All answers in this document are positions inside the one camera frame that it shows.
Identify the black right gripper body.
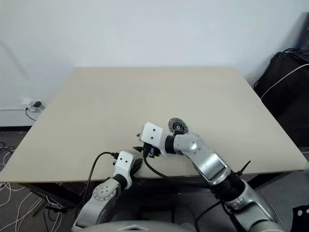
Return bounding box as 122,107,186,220
143,143,162,159

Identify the grey motor end disc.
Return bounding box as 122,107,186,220
168,117,189,134

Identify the grey robot torso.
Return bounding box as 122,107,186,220
82,221,201,232

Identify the black floor stand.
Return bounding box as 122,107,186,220
30,189,70,216

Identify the large black bag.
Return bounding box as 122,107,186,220
253,51,309,148

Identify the black device with white dots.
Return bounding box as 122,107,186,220
292,205,309,232

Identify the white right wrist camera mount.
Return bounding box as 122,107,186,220
140,122,167,155

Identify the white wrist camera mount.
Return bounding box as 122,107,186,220
140,122,167,155
112,151,134,189

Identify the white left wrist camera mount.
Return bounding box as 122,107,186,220
112,151,134,189

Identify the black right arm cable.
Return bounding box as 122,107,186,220
143,154,239,232

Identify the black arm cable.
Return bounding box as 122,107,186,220
76,151,119,218
143,154,239,232

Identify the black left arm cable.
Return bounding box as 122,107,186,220
76,151,119,218

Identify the white floor cable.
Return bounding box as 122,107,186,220
47,198,63,232
0,181,27,232

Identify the white wall power socket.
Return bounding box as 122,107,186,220
30,100,46,113

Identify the black adapter cable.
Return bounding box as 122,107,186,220
25,107,41,121

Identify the white cable over bag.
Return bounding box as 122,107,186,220
260,63,309,99

